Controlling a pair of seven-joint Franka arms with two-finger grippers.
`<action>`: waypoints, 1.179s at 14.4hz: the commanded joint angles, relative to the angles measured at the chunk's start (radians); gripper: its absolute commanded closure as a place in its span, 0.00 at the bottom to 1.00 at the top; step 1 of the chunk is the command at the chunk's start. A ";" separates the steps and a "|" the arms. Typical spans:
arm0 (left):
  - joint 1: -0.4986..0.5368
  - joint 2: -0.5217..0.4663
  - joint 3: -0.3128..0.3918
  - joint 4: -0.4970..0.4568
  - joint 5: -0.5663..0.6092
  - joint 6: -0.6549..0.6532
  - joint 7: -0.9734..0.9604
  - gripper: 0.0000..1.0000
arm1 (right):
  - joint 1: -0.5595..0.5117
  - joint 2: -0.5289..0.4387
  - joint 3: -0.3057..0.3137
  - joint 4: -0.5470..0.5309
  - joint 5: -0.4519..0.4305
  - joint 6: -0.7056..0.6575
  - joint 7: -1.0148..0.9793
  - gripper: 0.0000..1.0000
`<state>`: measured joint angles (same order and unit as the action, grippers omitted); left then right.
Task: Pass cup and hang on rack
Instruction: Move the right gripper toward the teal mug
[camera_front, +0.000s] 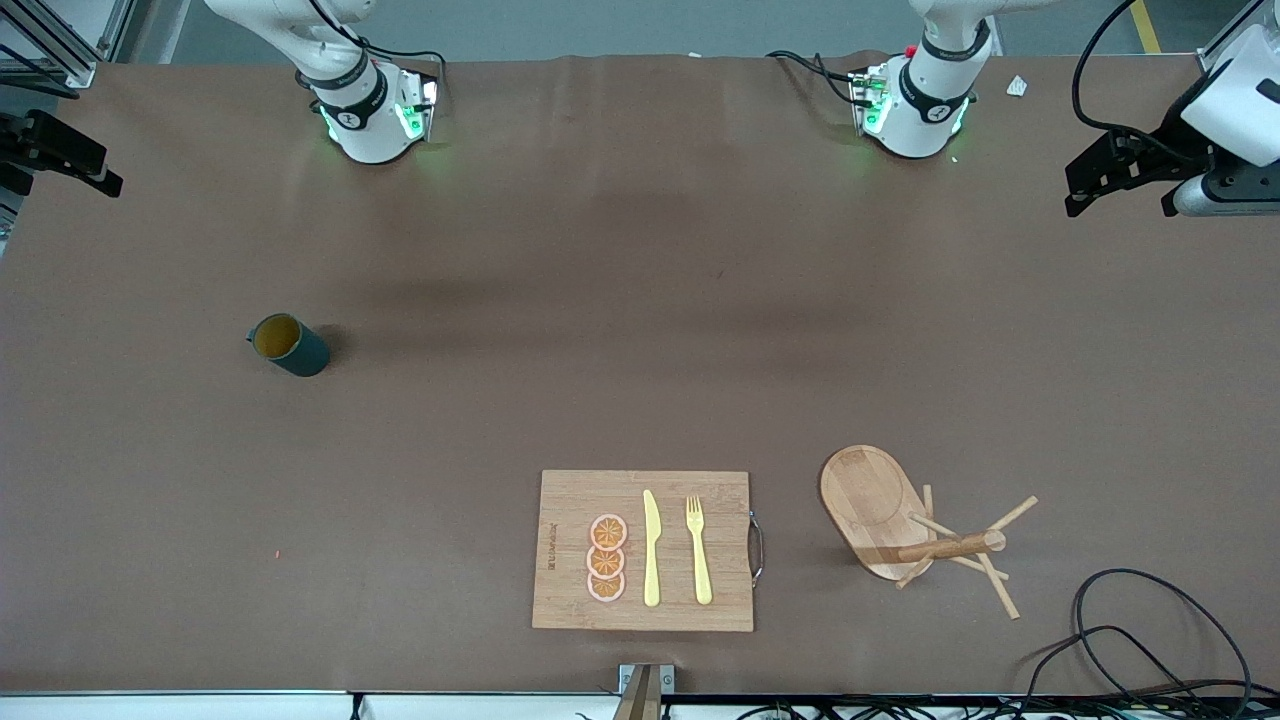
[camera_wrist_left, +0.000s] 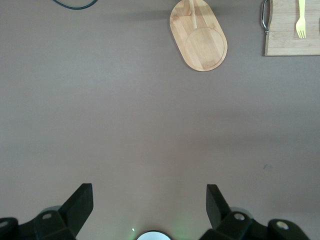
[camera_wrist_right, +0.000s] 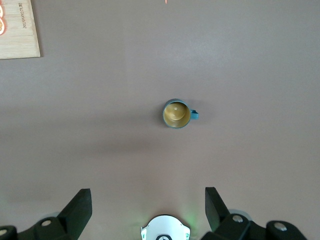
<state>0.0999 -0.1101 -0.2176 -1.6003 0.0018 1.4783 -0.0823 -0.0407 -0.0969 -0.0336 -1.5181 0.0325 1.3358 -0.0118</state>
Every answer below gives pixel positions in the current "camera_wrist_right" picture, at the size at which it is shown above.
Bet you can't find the bamboo cutting board metal handle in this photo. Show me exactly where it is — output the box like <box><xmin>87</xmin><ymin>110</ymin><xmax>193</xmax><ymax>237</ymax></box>
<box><xmin>0</xmin><ymin>0</ymin><xmax>41</xmax><ymax>60</ymax></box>

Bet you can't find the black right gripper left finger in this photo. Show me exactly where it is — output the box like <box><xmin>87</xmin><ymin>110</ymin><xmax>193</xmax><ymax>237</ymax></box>
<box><xmin>0</xmin><ymin>188</ymin><xmax>93</xmax><ymax>240</ymax></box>

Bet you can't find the dark green cup yellow inside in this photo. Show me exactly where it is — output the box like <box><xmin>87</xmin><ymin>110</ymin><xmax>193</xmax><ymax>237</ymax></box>
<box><xmin>162</xmin><ymin>98</ymin><xmax>201</xmax><ymax>130</ymax></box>

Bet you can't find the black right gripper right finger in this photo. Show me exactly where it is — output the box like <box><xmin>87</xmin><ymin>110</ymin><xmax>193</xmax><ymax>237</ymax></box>
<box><xmin>199</xmin><ymin>186</ymin><xmax>308</xmax><ymax>240</ymax></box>

